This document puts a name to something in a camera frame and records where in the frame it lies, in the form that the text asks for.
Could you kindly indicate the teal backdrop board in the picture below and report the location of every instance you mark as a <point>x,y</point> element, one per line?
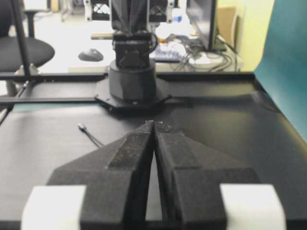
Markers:
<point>282,71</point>

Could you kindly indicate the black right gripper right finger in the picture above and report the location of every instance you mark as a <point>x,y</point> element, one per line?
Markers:
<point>190,174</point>

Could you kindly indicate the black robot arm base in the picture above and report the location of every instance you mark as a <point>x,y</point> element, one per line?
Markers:
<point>131,78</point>

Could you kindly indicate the black office chair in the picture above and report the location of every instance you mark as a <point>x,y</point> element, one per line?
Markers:
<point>18,45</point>

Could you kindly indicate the white keyboard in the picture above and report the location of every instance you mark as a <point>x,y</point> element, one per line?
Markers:
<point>168,54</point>

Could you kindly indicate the black computer monitor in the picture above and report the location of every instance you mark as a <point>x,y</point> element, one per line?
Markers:
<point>202,15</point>

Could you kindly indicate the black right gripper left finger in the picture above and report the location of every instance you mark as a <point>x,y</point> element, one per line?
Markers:
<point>116,177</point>

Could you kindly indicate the black computer mouse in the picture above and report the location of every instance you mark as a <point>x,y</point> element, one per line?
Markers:
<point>91,55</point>

